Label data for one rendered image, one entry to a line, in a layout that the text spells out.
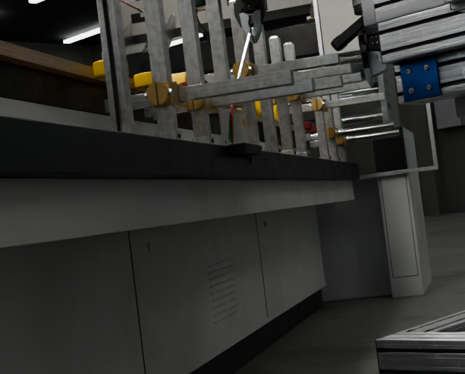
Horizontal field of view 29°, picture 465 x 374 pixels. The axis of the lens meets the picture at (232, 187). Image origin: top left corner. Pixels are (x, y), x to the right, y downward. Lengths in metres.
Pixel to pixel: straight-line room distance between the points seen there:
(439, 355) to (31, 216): 0.90
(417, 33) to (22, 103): 0.83
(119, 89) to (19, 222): 0.48
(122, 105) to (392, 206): 3.09
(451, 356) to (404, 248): 2.85
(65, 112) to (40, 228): 0.64
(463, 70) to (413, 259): 2.80
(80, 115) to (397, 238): 2.86
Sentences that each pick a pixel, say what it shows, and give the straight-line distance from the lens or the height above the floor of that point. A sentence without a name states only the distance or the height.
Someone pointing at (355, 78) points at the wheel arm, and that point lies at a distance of 3.21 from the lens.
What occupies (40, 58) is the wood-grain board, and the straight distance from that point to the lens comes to 1.89.
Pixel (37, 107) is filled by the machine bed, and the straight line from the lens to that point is 1.90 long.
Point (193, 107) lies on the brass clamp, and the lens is 2.21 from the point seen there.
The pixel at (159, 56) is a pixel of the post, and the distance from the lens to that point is 2.01.
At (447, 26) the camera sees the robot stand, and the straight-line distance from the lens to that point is 1.96.
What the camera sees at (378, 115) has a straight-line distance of 4.70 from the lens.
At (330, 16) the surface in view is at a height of 1.47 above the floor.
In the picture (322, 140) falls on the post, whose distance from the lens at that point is 3.93.
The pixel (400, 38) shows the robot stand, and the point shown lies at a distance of 2.01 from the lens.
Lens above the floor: 0.53
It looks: 2 degrees up
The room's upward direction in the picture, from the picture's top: 7 degrees counter-clockwise
